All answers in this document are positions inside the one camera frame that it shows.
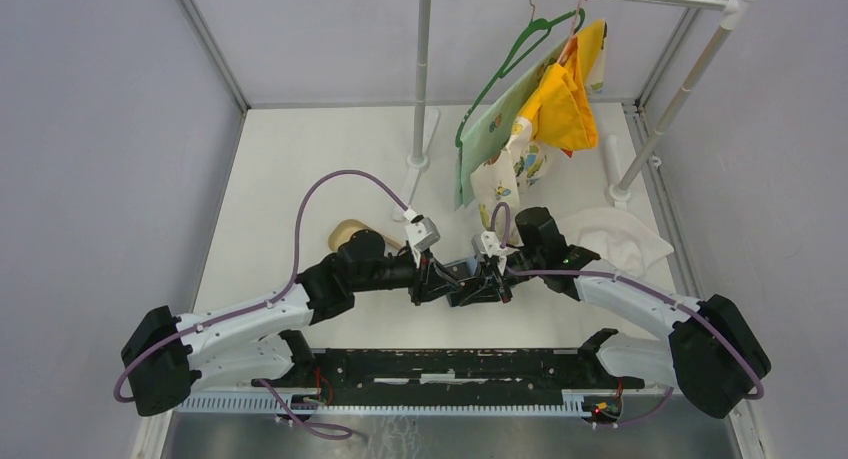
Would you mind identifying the white crumpled cloth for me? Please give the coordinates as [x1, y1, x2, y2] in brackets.
[559, 207, 674, 277]

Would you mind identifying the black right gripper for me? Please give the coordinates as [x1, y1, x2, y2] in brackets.
[458, 248, 543, 306]

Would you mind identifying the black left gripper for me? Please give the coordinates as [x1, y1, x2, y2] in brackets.
[353, 245, 462, 305]

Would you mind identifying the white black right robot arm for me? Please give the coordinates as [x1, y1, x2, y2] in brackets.
[472, 207, 772, 419]

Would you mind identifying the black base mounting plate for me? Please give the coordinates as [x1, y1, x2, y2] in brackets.
[270, 348, 645, 406]

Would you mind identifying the green clothes hanger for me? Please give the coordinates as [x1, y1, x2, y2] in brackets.
[454, 8, 586, 149]

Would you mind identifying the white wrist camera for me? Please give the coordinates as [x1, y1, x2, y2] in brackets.
[471, 231, 510, 257]
[403, 208, 441, 252]

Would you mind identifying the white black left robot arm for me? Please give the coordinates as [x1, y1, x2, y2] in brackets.
[115, 230, 461, 417]

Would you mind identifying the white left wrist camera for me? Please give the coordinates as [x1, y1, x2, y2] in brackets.
[403, 208, 441, 252]

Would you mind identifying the yellow child shirt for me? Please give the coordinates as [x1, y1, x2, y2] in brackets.
[518, 20, 607, 155]

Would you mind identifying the mint cartoon print cloth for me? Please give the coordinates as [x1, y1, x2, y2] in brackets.
[453, 50, 563, 212]

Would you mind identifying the white cartoon print garment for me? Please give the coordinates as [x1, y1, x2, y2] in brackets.
[462, 20, 608, 244]

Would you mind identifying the silver white clothes rack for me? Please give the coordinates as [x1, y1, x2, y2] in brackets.
[392, 0, 763, 223]

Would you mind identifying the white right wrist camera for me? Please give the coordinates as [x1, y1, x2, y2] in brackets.
[471, 231, 510, 257]

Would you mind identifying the white slotted cable duct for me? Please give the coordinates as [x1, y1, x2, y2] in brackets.
[176, 391, 590, 419]

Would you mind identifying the beige oval card tray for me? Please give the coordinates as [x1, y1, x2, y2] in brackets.
[327, 219, 403, 252]

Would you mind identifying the pink clothes hanger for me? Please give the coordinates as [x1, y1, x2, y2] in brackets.
[527, 0, 595, 66]

